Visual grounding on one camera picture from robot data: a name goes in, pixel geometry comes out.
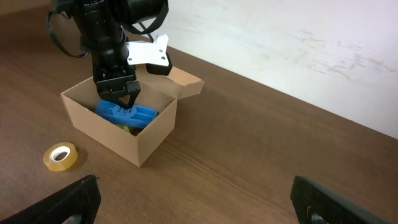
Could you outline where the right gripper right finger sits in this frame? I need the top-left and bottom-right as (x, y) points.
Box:
(290, 176), (390, 224)

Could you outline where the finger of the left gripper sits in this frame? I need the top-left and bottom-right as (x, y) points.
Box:
(124, 81), (141, 109)
(105, 93), (127, 108)

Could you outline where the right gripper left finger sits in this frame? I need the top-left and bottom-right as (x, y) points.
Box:
(1, 175), (101, 224)

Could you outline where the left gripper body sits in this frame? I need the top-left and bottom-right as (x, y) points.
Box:
(92, 46), (137, 100)

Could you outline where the blue whiteboard eraser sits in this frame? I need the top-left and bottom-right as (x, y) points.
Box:
(95, 101), (158, 129)

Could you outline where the brown cardboard box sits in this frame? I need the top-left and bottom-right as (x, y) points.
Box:
(61, 65), (204, 167)

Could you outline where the yellow highlighter pen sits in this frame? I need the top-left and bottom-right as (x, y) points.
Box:
(117, 124), (137, 136)

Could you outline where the yellow adhesive tape roll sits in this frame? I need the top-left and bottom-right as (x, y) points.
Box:
(43, 142), (78, 172)

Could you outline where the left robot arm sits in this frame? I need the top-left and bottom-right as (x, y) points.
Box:
(48, 0), (172, 109)

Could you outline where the left black cable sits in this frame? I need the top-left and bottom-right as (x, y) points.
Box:
(46, 9), (90, 58)

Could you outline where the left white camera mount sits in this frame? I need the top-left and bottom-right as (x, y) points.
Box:
(126, 34), (173, 76)

